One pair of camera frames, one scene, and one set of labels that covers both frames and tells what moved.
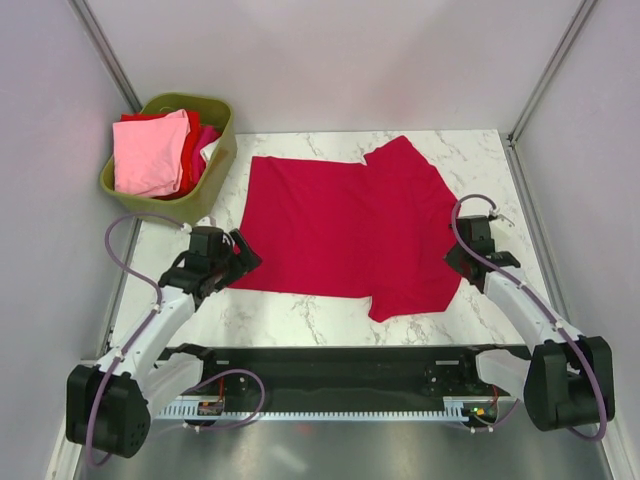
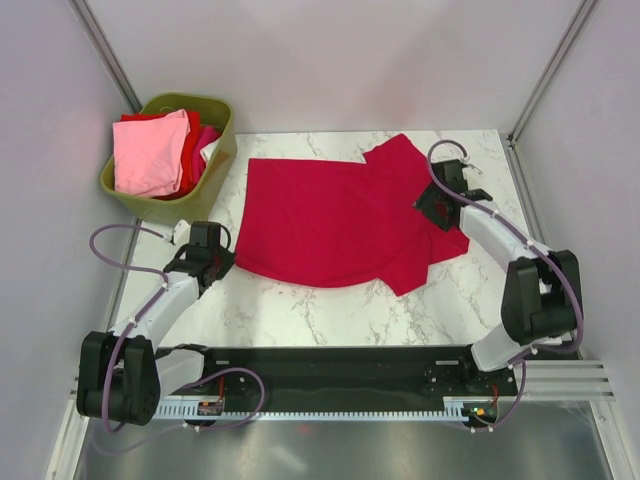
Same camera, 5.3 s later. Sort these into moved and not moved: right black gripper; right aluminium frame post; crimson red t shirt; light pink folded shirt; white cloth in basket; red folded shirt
Moved: right black gripper; crimson red t shirt
Not moved: light pink folded shirt; right aluminium frame post; white cloth in basket; red folded shirt
